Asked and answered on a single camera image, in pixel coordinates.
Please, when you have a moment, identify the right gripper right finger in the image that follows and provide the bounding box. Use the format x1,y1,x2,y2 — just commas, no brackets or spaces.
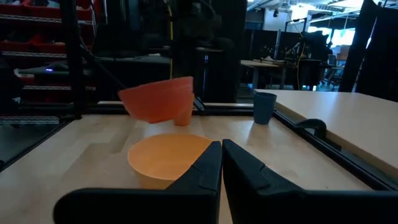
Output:
222,138,398,224

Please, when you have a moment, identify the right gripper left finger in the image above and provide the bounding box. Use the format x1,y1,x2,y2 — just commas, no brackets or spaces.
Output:
52,141,223,224

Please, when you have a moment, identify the orange plastic cup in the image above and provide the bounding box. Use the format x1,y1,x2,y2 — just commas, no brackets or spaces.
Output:
173,93,195,127

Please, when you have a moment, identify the blue plastic cup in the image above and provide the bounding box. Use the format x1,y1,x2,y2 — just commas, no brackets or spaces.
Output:
252,91,278,126

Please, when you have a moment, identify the red plastic bowl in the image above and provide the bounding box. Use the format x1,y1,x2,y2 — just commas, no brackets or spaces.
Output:
117,75,196,124

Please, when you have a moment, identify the light orange plastic bowl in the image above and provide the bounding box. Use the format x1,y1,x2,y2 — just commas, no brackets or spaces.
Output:
127,133,214,190

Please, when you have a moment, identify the black table clamp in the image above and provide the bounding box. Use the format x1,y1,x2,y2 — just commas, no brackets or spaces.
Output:
295,118,328,138

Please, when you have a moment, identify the light wooden side table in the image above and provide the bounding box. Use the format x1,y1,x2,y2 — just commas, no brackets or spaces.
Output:
254,89,398,178

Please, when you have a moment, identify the black computer tower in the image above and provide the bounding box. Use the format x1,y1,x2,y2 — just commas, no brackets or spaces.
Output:
194,46,241,103

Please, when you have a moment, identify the background work table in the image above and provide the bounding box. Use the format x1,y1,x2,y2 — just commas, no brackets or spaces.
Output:
241,58,324,91

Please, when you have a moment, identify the black partition panel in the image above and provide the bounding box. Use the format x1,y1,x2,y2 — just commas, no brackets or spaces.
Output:
338,0,398,102

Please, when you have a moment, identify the black device with blue light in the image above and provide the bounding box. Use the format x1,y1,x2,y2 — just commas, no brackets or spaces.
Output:
14,61,71,78

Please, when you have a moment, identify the metal shelving rack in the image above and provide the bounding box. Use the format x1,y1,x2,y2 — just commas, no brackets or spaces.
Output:
0,0,98,126

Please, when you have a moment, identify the red plastic storage bin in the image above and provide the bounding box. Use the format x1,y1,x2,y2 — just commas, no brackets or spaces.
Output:
0,33,67,54
0,0,94,20

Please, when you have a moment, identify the black aluminium table frame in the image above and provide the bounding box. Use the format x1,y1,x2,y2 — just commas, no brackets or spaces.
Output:
0,101,398,192

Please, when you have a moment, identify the yellow cable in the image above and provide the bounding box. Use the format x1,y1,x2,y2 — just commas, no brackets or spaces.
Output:
167,4,175,79

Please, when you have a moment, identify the black rig upright post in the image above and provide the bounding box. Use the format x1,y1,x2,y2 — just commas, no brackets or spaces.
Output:
60,0,84,121

